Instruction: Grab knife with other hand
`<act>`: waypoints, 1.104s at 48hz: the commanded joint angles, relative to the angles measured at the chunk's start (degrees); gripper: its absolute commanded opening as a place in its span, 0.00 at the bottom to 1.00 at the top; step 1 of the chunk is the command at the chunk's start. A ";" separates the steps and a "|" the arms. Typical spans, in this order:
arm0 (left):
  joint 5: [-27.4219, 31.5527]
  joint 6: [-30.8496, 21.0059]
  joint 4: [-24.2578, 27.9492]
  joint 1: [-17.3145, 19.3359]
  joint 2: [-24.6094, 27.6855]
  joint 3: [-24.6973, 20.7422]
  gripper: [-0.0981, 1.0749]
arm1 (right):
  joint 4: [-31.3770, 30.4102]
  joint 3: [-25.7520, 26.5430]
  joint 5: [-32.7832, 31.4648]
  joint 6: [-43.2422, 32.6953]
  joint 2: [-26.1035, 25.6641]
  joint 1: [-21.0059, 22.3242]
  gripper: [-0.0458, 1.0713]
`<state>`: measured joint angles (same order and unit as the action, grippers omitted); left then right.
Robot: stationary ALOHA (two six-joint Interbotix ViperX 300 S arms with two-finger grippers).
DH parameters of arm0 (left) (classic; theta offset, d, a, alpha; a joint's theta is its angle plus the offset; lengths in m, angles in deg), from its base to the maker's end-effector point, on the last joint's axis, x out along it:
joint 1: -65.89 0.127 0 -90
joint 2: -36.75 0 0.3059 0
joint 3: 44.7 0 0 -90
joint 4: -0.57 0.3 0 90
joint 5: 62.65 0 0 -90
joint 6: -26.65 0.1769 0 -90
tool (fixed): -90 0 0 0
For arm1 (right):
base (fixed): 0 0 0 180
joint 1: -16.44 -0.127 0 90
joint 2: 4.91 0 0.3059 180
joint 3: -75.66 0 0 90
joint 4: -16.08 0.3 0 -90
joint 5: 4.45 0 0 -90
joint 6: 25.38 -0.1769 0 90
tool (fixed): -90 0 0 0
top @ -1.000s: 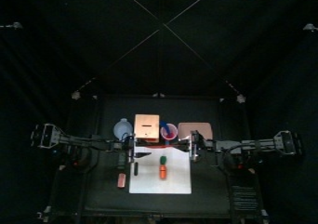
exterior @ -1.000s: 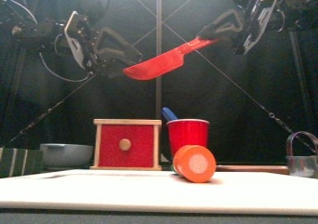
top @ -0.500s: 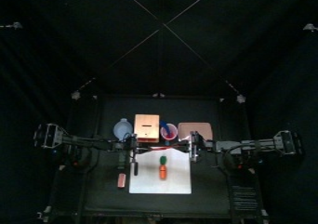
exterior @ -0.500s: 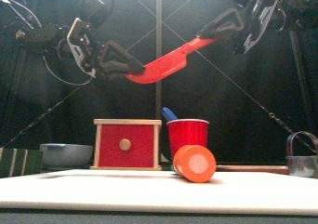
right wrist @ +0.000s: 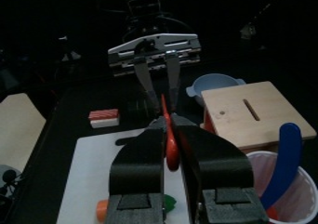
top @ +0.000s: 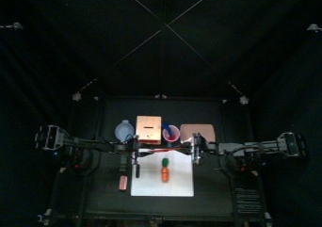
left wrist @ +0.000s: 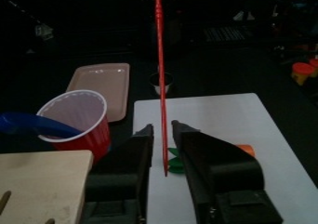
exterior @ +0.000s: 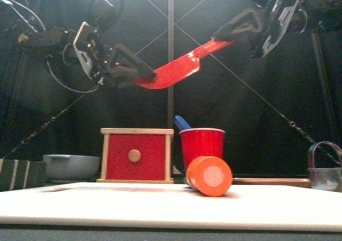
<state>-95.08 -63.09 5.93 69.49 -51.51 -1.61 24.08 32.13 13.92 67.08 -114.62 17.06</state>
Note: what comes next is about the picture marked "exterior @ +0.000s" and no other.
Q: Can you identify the red toy knife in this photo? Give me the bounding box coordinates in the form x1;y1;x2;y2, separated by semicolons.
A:
132;38;236;91

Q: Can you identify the blue plastic utensil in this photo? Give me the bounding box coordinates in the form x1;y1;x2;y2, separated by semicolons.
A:
172;114;192;131

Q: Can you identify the wooden box with red side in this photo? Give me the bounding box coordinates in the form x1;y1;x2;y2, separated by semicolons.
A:
96;127;175;184

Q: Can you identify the red plastic cup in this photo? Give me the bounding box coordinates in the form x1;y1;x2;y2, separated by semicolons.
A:
178;127;227;173

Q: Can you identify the gray bowl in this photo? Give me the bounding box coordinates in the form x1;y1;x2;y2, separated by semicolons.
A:
41;153;102;183

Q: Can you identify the orange cylindrical container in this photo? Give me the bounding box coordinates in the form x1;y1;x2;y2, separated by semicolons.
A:
184;155;234;198

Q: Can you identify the green striped block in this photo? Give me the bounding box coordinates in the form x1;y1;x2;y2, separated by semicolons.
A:
0;158;48;192

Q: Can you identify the white cutting board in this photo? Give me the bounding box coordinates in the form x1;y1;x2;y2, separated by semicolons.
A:
0;181;342;233

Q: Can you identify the black looped cable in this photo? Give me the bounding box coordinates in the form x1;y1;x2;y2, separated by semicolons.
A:
43;43;102;95

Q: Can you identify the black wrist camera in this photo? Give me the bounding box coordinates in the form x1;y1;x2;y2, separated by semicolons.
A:
90;0;120;30

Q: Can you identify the gray metal frame pole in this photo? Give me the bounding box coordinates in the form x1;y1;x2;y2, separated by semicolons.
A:
166;0;176;177

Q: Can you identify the small metal bucket with handle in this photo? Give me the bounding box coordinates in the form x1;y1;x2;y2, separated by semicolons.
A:
306;140;342;192

